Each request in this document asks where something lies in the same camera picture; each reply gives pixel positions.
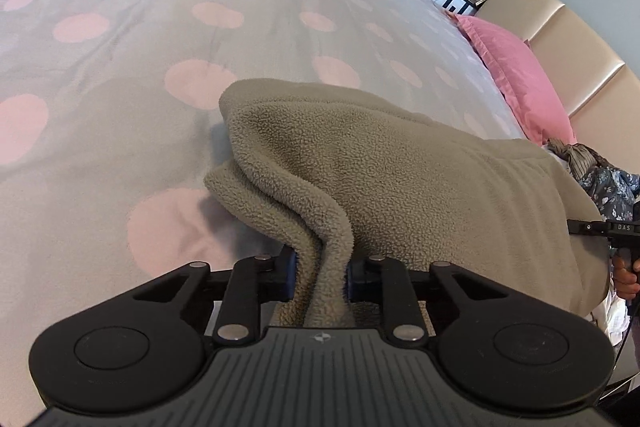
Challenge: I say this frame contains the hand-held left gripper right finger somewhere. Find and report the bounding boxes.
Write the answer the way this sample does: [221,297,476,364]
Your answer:
[346,255,559,346]

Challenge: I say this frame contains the beige padded headboard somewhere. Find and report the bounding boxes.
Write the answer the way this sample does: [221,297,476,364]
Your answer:
[475,0,640,168]

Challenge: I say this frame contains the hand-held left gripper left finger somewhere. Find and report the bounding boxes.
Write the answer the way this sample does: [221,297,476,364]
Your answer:
[80,246,300,346]

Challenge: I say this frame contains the person's right hand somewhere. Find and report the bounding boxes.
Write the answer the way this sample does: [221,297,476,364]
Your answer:
[614,252,640,303]

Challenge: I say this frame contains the beige fleece hoodie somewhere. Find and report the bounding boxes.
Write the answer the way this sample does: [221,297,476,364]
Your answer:
[204,78,613,330]

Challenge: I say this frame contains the striped garment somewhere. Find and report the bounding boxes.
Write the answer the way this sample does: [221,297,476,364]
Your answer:
[547,138,618,182]

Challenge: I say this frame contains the bed with pink dotted sheet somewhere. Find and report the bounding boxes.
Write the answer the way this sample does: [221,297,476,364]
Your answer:
[0,0,531,408]

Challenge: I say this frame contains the dark floral garment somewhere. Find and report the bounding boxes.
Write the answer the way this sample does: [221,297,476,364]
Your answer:
[580,167,640,223]

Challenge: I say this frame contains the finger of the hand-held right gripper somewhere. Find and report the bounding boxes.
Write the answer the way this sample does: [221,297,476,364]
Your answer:
[567,220,608,236]

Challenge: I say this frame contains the pink pillow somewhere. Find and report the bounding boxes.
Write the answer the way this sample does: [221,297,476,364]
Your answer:
[447,11,578,148]

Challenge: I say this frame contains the white cloth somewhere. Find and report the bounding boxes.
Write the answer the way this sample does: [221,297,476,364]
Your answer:
[590,279,633,343]

